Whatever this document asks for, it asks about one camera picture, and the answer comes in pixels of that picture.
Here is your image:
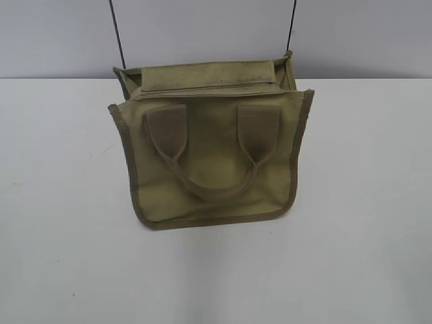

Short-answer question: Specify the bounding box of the black cord left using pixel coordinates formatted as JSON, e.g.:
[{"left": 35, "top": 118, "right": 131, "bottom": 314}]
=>
[{"left": 109, "top": 0, "right": 128, "bottom": 70}]

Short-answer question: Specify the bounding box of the black cord right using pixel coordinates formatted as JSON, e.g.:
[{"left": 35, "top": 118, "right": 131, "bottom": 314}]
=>
[{"left": 286, "top": 0, "right": 298, "bottom": 55}]

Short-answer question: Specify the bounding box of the yellow canvas tote bag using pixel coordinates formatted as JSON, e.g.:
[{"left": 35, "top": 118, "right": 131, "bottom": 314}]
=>
[{"left": 109, "top": 51, "right": 315, "bottom": 230}]

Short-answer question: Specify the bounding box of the black cord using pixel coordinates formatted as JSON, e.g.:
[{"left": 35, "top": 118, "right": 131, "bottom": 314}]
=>
[
  {"left": 286, "top": 0, "right": 298, "bottom": 55},
  {"left": 109, "top": 0, "right": 128, "bottom": 70}
]

